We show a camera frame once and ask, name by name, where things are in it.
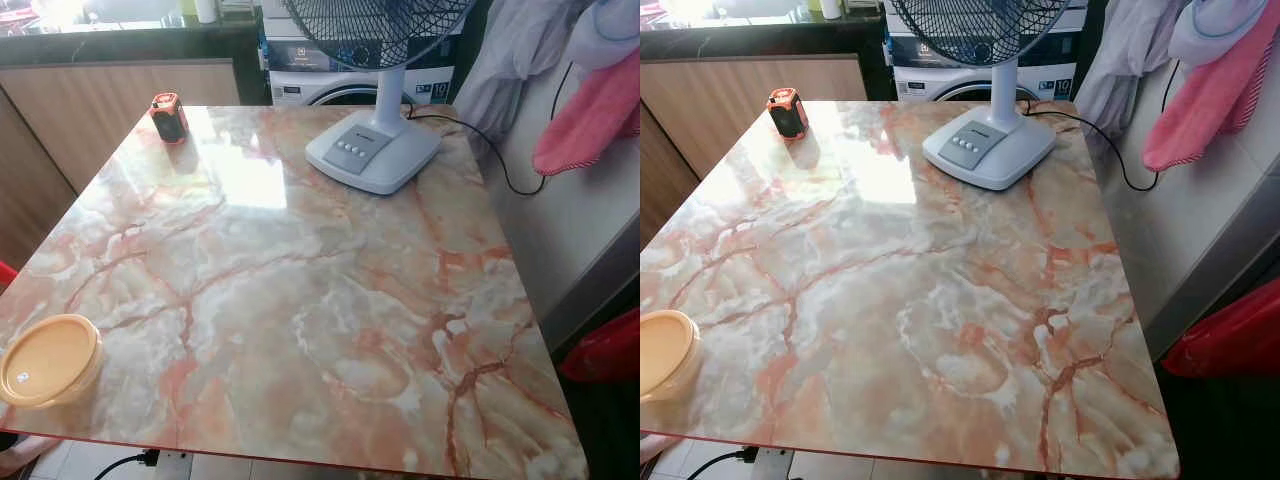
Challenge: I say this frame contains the white glossy cabinet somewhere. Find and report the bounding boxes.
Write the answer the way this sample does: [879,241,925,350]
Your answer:
[478,60,641,353]
[1088,55,1280,359]

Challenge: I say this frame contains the red plastic bag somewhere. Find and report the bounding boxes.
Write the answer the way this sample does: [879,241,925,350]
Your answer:
[560,308,641,384]
[1162,278,1280,379]

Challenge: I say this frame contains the pink towel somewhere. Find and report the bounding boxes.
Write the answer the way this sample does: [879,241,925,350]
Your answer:
[1143,8,1280,172]
[533,50,641,177]

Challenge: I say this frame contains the wooden cabinet with dark top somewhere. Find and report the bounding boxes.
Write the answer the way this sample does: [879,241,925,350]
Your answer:
[0,18,263,271]
[640,18,893,248]

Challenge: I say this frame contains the small orange black speaker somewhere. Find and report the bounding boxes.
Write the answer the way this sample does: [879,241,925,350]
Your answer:
[767,88,809,140]
[150,93,190,144]

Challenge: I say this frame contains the pale blue hanging garment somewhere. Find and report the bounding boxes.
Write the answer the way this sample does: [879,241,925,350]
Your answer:
[565,0,641,71]
[1168,0,1273,68]

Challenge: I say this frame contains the grey hanging cloth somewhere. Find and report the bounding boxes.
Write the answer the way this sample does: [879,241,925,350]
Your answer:
[455,0,599,141]
[1075,0,1191,136]

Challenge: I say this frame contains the power strip with black plug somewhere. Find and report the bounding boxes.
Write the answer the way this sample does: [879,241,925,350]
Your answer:
[686,446,793,480]
[93,449,193,480]

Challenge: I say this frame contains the white table fan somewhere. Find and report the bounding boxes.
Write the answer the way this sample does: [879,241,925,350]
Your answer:
[890,0,1077,191]
[282,0,477,196]

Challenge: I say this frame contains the white washing machine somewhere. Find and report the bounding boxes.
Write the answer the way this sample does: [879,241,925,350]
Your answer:
[884,0,1089,103]
[260,0,463,108]

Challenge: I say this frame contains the black fan power cable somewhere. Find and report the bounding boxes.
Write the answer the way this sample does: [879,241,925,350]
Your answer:
[1020,58,1182,192]
[403,60,577,198]

